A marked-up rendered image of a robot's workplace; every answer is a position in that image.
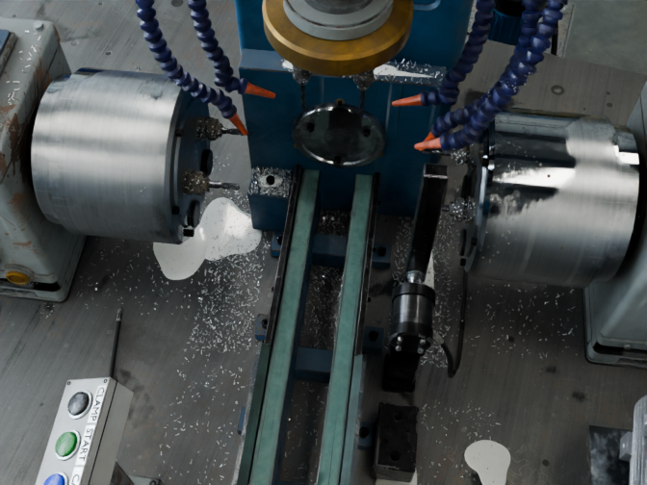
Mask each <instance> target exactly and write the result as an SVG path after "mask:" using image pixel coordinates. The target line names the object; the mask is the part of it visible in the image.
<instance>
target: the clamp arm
mask: <svg viewBox="0 0 647 485"><path fill-rule="evenodd" d="M449 173H450V167H449V166H448V165H438V164H429V163H425V164H424V167H423V173H422V178H421V184H420V188H419V194H418V199H417V205H416V210H415V216H414V220H413V226H412V231H411V237H410V242H409V247H408V252H407V258H406V263H405V269H404V280H405V281H408V279H409V276H410V273H411V277H413V278H414V277H417V273H420V274H419V278H420V279H422V275H423V282H425V280H426V276H427V268H428V264H429V260H430V255H431V251H432V248H433V243H434V239H435V235H436V230H437V226H438V222H439V218H440V214H441V210H442V206H443V201H444V197H445V193H446V188H447V185H448V181H449ZM415 272H416V273H415Z"/></svg>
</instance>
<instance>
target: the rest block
mask: <svg viewBox="0 0 647 485"><path fill-rule="evenodd" d="M255 169H256V167H255V168H254V170H255ZM254 170H253V171H254ZM255 171H256V170H255ZM255 171H254V172H255ZM257 171H258V170H257ZM257 171H256V172H257ZM284 171H285V170H284ZM287 171H289V170H287ZM287 171H285V172H286V176H284V175H285V174H284V175H283V176H284V178H285V177H286V180H287V178H288V177H289V176H291V180H290V181H292V182H291V183H290V181H289V183H290V186H289V187H290V188H289V189H288V187H287V186H285V187H287V189H288V190H289V191H291V190H292V187H291V186H292V185H293V179H294V173H293V172H290V173H291V175H290V173H288V172H287ZM256 172H255V173H254V174H253V173H252V174H251V176H253V180H252V177H251V179H250V183H249V188H248V189H249V192H250V193H247V197H248V203H249V209H250V216H251V223H252V228H253V229H258V230H267V231H275V232H284V228H285V222H286V217H287V212H288V206H289V201H290V196H289V195H287V196H288V197H283V195H282V194H284V193H282V194H280V195H282V196H280V195H279V194H277V195H274V194H271V195H272V196H271V195H269V193H270V192H269V193H263V194H260V193H261V192H260V191H259V190H261V187H260V186H258V185H256V186H252V187H256V188H257V187H258V188H259V187H260V188H259V190H257V189H256V190H257V191H258V193H253V194H251V184H252V185H254V184H256V183H253V181H254V182H255V181H257V179H256V178H255V179H254V175H255V174H257V173H256ZM285 172H284V173H285ZM281 176H282V175H281ZM283 176H282V177H283ZM289 179H290V177H289ZM257 182H258V181H257ZM266 182H267V184H268V185H273V184H274V182H275V181H274V177H273V176H271V175H269V176H268V177H267V178H266ZM287 182H288V180H287ZM287 182H286V183H287ZM289 191H285V192H289ZM268 195H269V196H268Z"/></svg>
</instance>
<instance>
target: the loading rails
mask: <svg viewBox="0 0 647 485"><path fill-rule="evenodd" d="M380 174H381V172H375V179H374V176H373V175H363V174H356V175H355V183H354V191H353V199H352V206H351V214H350V222H349V235H348V236H347V237H341V236H332V235H323V234H317V231H318V224H319V218H320V211H321V171H320V170H315V169H305V168H304V169H302V165H296V168H295V174H294V179H293V185H292V190H291V191H289V196H290V201H289V206H288V212H287V217H286V222H285V228H284V233H279V232H273V235H272V245H271V255H272V256H277V257H279V261H278V266H277V272H276V277H275V282H274V287H272V292H273V293H272V304H271V308H270V314H269V315H264V314H259V315H258V318H257V322H256V328H255V333H254V335H255V339H256V340H262V343H260V342H258V345H257V350H256V355H255V360H254V366H253V371H252V376H251V381H250V387H249V392H248V398H247V403H246V407H242V408H241V411H240V416H239V421H238V426H237V432H238V434H239V435H241V440H240V444H239V450H238V455H237V461H236V466H235V471H234V476H233V482H232V485H313V484H305V483H297V482H290V481H282V480H279V478H280V473H281V466H282V459H283V453H284V447H285V441H286V434H287V427H288V421H289V415H290V409H291V402H292V395H293V389H294V383H295V379H300V380H308V381H317V382H321V381H322V382H324V383H329V388H328V396H327V404H326V410H325V418H324V426H323V440H322V448H321V456H320V464H319V471H318V478H317V485H354V476H355V466H356V456H357V450H358V449H362V450H369V451H373V450H374V445H375V423H374V422H369V421H361V420H360V419H361V410H362V400H363V391H364V381H365V372H366V363H367V354H365V352H372V353H379V354H381V353H382V350H383V341H384V330H385V329H384V328H383V327H374V326H365V319H366V310H367V302H371V298H370V297H368V292H369V283H370V274H371V267H376V268H390V266H391V257H392V245H391V244H389V243H379V242H374V237H375V220H376V211H377V205H379V206H380V203H381V201H378V193H379V184H380ZM373 183H374V187H373ZM372 193H373V196H372ZM371 203H372V205H371ZM312 265H313V266H320V267H329V268H343V269H344V274H343V282H342V289H341V296H340V304H339V312H338V319H337V327H336V335H335V343H334V349H333V350H331V349H322V348H314V347H305V346H300V339H301V331H302V326H303V320H304V314H305V307H306V301H307V295H308V288H309V282H310V275H311V269H312ZM353 360H354V362H353ZM352 369H353V370H352ZM351 378H352V379H351ZM350 386H351V387H350ZM349 395H350V396H349ZM348 412H349V413H348ZM347 421H348V422H347ZM346 430H347V431H346ZM345 438H346V439H345ZM344 447H345V448H344ZM343 455H344V457H343ZM342 464H343V466H342ZM341 473H342V474H341ZM340 481H341V483H340Z"/></svg>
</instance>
